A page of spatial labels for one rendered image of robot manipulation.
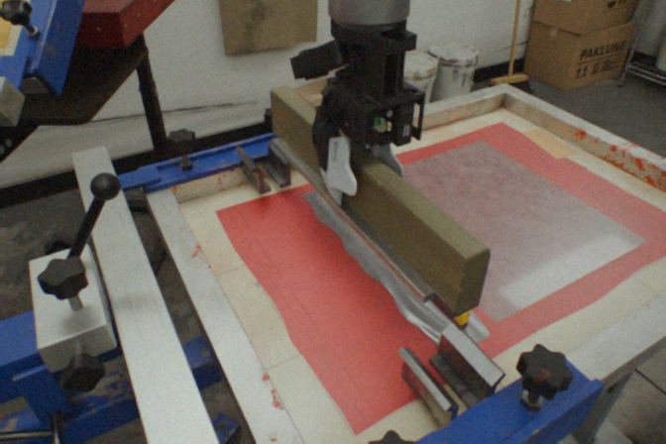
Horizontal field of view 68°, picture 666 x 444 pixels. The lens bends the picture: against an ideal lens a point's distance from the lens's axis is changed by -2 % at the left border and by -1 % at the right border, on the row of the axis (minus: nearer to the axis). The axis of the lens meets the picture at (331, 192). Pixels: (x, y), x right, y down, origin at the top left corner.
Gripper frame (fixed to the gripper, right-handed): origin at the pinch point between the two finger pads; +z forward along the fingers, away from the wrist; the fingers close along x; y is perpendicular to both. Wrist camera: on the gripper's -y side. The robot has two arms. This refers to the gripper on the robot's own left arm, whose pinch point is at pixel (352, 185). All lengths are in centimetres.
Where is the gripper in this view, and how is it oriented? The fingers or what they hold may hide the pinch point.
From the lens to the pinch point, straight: 58.9
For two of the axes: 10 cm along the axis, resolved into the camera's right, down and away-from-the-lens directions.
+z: 0.1, 8.2, 5.8
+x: 8.7, -2.9, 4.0
